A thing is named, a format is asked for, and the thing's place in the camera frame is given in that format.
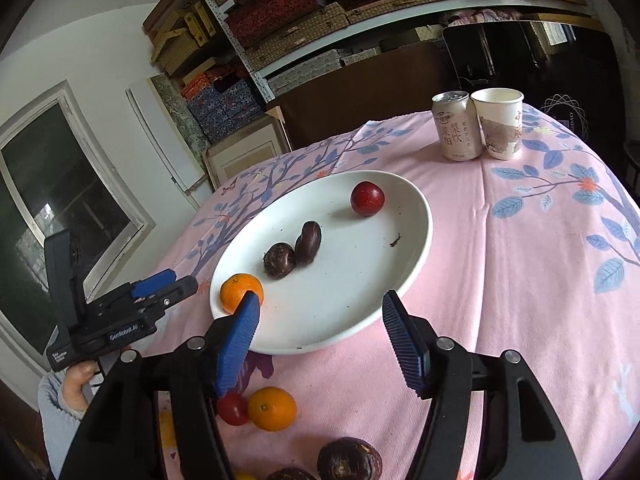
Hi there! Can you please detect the row of grey patterned boxes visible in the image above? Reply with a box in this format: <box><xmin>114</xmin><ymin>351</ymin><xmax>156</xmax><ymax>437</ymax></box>
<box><xmin>265</xmin><ymin>47</ymin><xmax>383</xmax><ymax>96</ymax></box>

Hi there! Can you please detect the wooden picture frame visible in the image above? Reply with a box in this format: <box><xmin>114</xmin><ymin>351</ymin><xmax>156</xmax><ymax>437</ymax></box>
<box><xmin>202</xmin><ymin>107</ymin><xmax>293</xmax><ymax>191</ymax></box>

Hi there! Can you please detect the stack of blue floral boxes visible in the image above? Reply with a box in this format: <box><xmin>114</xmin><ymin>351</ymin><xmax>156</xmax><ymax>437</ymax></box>
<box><xmin>187</xmin><ymin>77</ymin><xmax>266</xmax><ymax>143</ymax></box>

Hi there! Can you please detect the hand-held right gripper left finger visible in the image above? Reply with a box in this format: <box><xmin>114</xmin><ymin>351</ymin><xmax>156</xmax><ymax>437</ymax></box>
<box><xmin>59</xmin><ymin>291</ymin><xmax>262</xmax><ymax>480</ymax></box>

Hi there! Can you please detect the red plum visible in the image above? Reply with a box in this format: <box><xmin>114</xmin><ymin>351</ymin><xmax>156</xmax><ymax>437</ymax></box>
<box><xmin>350</xmin><ymin>181</ymin><xmax>386</xmax><ymax>217</ymax></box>

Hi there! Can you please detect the brown wooden board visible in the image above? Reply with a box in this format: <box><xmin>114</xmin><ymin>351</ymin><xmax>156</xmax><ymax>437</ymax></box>
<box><xmin>267</xmin><ymin>42</ymin><xmax>468</xmax><ymax>151</ymax></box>

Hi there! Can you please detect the pink floral tablecloth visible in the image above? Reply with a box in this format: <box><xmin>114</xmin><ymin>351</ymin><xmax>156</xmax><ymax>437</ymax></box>
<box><xmin>112</xmin><ymin>102</ymin><xmax>640</xmax><ymax>480</ymax></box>

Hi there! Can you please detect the white board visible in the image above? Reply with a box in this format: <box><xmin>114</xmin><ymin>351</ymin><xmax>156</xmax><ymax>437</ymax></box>
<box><xmin>125</xmin><ymin>77</ymin><xmax>211</xmax><ymax>196</ymax></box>

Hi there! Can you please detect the white metal shelf rack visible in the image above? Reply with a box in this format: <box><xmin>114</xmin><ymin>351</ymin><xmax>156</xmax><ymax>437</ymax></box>
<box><xmin>190</xmin><ymin>0</ymin><xmax>601</xmax><ymax>106</ymax></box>

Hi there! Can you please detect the round tufted water chestnut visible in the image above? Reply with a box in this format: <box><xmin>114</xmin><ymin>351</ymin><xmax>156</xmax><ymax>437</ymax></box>
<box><xmin>262</xmin><ymin>242</ymin><xmax>296</xmax><ymax>280</ymax></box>

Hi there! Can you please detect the red cherry tomato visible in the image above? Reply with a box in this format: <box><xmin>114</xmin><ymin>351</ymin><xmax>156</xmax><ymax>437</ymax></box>
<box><xmin>216</xmin><ymin>392</ymin><xmax>250</xmax><ymax>427</ymax></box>

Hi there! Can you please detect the person's left forearm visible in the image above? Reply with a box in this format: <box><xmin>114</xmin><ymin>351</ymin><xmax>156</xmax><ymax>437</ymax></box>
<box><xmin>37</xmin><ymin>372</ymin><xmax>85</xmax><ymax>476</ymax></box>

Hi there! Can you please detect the white paper cup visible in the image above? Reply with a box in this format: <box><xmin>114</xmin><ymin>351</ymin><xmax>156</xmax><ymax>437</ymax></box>
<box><xmin>471</xmin><ymin>88</ymin><xmax>525</xmax><ymax>161</ymax></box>

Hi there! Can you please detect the red patterned box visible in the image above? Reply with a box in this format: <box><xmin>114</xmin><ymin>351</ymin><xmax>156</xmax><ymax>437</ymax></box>
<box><xmin>225</xmin><ymin>0</ymin><xmax>333</xmax><ymax>48</ymax></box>

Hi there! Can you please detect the pink cloth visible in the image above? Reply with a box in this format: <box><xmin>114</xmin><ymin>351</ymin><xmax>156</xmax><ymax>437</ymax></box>
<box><xmin>445</xmin><ymin>9</ymin><xmax>526</xmax><ymax>28</ymax></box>

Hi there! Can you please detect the green marbled board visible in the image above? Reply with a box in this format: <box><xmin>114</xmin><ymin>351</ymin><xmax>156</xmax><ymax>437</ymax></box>
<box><xmin>150</xmin><ymin>72</ymin><xmax>208</xmax><ymax>146</ymax></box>

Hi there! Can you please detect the oblong water chestnut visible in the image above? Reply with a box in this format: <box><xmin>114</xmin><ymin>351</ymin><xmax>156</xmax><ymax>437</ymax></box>
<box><xmin>294</xmin><ymin>221</ymin><xmax>322</xmax><ymax>266</ymax></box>

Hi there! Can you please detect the orange patterned box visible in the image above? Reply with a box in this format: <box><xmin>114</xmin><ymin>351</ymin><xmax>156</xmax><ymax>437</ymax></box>
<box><xmin>180</xmin><ymin>72</ymin><xmax>221</xmax><ymax>101</ymax></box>

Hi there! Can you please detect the pile of wooden clasp cases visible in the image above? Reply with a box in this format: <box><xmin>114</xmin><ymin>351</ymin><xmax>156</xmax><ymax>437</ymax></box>
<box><xmin>142</xmin><ymin>0</ymin><xmax>223</xmax><ymax>78</ymax></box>

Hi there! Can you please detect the large water chestnut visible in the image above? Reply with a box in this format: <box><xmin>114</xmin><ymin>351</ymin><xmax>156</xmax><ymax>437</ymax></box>
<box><xmin>316</xmin><ymin>437</ymin><xmax>383</xmax><ymax>480</ymax></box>

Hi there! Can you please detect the person's left hand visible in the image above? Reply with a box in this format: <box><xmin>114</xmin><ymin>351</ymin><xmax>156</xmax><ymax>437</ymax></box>
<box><xmin>59</xmin><ymin>361</ymin><xmax>102</xmax><ymax>414</ymax></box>

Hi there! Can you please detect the dark water chestnut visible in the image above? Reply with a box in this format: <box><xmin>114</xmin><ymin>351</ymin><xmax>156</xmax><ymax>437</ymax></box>
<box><xmin>265</xmin><ymin>467</ymin><xmax>318</xmax><ymax>480</ymax></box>

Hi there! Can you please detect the white framed window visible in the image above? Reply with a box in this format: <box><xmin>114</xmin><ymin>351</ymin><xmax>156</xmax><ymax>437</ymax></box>
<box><xmin>0</xmin><ymin>80</ymin><xmax>156</xmax><ymax>371</ymax></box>

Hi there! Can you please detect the white plate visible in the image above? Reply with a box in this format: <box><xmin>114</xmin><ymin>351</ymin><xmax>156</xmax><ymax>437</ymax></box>
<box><xmin>208</xmin><ymin>170</ymin><xmax>434</xmax><ymax>356</ymax></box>

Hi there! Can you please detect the stack of woven straw boxes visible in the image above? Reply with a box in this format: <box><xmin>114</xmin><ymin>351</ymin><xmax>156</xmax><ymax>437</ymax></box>
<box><xmin>197</xmin><ymin>0</ymin><xmax>468</xmax><ymax>71</ymax></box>

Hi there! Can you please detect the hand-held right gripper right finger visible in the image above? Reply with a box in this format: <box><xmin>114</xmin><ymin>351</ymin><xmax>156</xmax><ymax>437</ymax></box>
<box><xmin>381</xmin><ymin>290</ymin><xmax>583</xmax><ymax>480</ymax></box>

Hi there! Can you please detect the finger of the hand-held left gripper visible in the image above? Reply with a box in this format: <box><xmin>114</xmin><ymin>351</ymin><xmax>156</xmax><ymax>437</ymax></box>
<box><xmin>149</xmin><ymin>275</ymin><xmax>199</xmax><ymax>312</ymax></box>
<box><xmin>131</xmin><ymin>269</ymin><xmax>177</xmax><ymax>298</ymax></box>

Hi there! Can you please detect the black glossy panel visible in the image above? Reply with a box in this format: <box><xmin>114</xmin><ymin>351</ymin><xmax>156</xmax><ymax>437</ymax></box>
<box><xmin>442</xmin><ymin>19</ymin><xmax>628</xmax><ymax>126</ymax></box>

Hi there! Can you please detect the white drink can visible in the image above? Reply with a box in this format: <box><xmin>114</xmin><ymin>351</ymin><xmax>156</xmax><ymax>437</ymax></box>
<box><xmin>432</xmin><ymin>91</ymin><xmax>485</xmax><ymax>162</ymax></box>

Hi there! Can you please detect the black round stool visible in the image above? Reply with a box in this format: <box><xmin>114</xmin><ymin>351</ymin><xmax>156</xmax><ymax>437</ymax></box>
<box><xmin>620</xmin><ymin>142</ymin><xmax>640</xmax><ymax>186</ymax></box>

